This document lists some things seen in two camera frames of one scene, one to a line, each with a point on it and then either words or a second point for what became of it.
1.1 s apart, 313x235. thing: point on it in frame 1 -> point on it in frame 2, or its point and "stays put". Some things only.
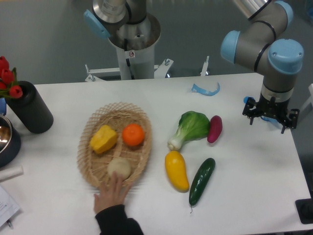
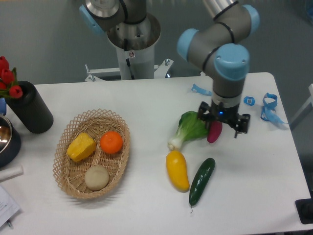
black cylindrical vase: [31, 109] stays put
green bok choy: [192, 126] stays put
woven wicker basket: [118, 115] -> [70, 175]
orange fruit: [133, 134] -> [111, 142]
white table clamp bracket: [160, 71] stays put
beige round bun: [122, 166] -> [96, 177]
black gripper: [272, 107] -> [229, 115]
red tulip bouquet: [9, 83] stays put
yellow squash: [175, 168] stays put
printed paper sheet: [8, 207] stays put
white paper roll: [9, 173] stays put
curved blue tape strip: [197, 89] stays put
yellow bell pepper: [105, 137] -> [81, 146]
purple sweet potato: [215, 128] stays put
